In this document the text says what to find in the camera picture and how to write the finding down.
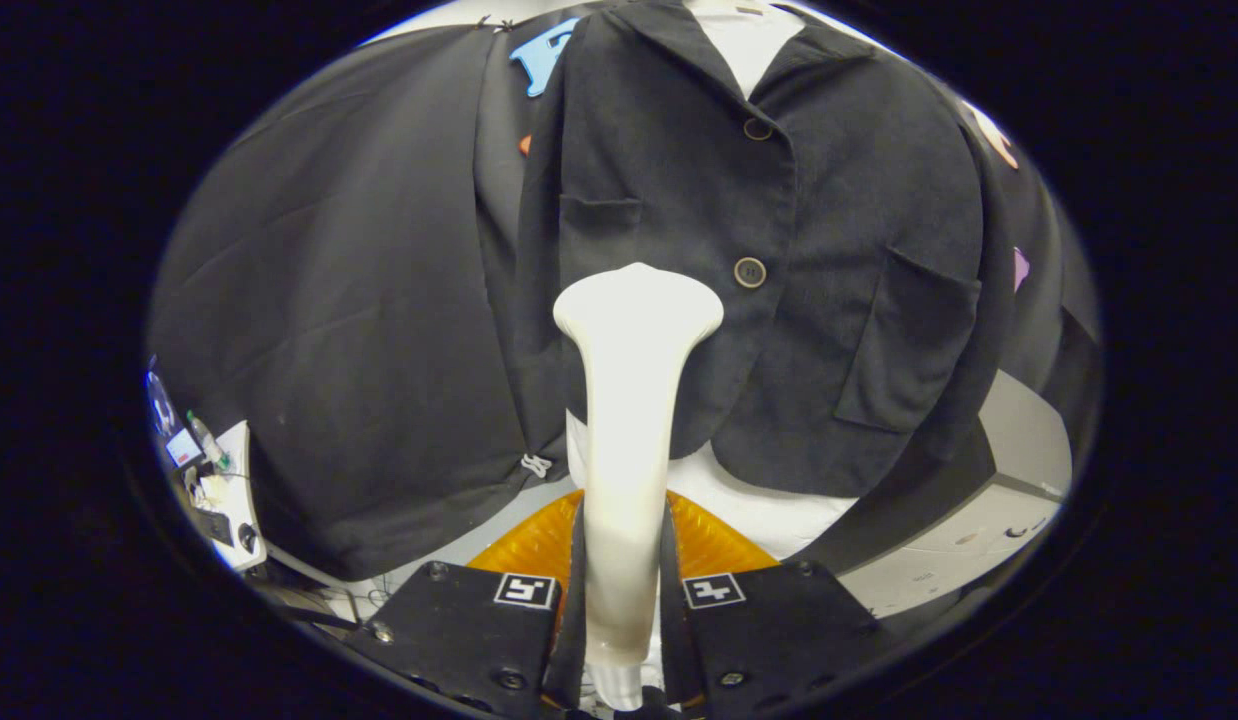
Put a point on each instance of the black backdrop cloth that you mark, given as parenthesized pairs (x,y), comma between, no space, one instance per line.
(329,300)

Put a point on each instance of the small white clip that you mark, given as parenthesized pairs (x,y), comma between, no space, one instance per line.
(536,466)

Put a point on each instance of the white garment steamer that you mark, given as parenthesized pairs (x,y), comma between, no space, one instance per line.
(634,400)

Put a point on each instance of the grey cabinet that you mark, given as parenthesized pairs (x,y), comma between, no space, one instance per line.
(1019,440)

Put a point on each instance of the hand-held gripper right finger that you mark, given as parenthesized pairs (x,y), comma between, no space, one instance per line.
(769,630)

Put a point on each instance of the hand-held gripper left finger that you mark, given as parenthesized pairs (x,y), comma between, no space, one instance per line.
(469,640)

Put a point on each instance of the black jacket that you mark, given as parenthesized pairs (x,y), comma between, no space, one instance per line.
(859,250)

